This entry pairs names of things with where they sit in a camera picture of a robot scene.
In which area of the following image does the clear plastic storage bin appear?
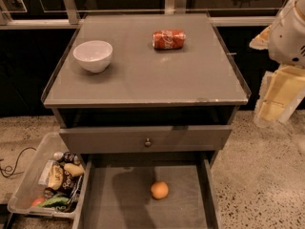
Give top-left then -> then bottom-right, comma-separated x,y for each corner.
8,133 -> 89,219

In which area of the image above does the brass drawer knob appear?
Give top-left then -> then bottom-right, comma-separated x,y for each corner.
144,138 -> 152,147

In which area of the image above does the open grey middle drawer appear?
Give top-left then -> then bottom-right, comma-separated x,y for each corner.
71,152 -> 223,229

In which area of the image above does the brown snack bag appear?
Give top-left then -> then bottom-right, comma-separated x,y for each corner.
58,171 -> 78,197

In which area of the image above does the orange fruit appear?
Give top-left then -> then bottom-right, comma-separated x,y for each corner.
151,181 -> 169,199

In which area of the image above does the yellow chip bag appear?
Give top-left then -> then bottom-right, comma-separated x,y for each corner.
48,165 -> 63,190

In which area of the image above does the green snack packet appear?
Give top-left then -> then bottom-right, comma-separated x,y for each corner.
38,197 -> 69,208

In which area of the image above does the white ceramic bowl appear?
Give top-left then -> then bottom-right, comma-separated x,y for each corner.
72,40 -> 113,73

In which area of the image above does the red cola can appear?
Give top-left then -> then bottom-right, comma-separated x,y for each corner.
152,30 -> 186,50

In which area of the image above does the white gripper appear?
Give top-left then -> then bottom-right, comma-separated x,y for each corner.
249,0 -> 305,128

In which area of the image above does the metal railing frame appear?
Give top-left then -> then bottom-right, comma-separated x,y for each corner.
0,0 -> 289,25

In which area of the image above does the grey drawer cabinet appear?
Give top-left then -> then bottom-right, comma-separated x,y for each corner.
40,12 -> 253,164

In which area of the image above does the grey top drawer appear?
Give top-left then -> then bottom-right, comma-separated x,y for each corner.
59,125 -> 232,154

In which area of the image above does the dark soda can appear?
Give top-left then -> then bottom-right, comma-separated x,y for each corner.
53,152 -> 80,165

